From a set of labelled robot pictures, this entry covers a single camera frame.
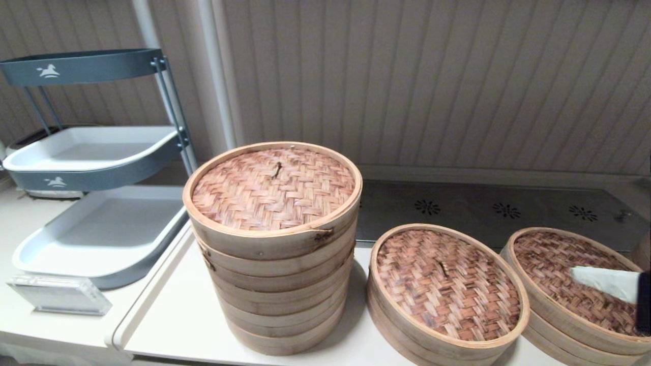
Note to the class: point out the white-lined grey rack tray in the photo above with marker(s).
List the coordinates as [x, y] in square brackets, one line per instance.
[101, 234]

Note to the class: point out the white round appliance base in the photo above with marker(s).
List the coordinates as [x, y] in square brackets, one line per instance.
[51, 194]

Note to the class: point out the grey metal double rack post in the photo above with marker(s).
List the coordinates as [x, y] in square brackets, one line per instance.
[183, 137]

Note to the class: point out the clear acrylic sign holder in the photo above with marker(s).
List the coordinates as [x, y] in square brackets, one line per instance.
[56, 295]

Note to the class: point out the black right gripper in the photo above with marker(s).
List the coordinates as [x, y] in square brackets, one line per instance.
[645, 310]

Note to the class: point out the right bamboo steamer stack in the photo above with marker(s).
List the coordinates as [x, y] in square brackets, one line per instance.
[554, 269]

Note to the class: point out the thin grey metal rack posts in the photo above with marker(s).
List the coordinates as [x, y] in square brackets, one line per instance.
[42, 117]

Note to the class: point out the pale woven bamboo steamer lid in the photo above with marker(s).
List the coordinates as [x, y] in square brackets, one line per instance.
[274, 188]

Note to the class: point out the dark grey shelf with horse logo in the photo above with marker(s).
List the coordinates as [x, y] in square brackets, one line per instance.
[91, 67]

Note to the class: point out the brown bamboo steamer basket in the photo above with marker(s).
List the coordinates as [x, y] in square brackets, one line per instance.
[559, 353]
[379, 328]

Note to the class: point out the dark woven bamboo steamer lid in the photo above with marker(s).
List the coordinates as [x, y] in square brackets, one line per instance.
[447, 284]

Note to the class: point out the grey tray with horse logo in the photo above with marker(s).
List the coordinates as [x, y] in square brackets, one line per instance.
[91, 152]

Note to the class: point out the pale bamboo steamer basket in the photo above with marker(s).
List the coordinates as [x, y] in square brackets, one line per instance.
[287, 347]
[279, 290]
[277, 270]
[285, 328]
[282, 308]

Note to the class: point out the thin white vertical pipe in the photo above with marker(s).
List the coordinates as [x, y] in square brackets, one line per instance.
[142, 23]

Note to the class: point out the beige wall ledge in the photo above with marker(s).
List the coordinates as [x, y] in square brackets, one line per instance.
[483, 174]

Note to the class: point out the dark metal panel with vents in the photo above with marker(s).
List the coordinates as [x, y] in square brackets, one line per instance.
[457, 213]

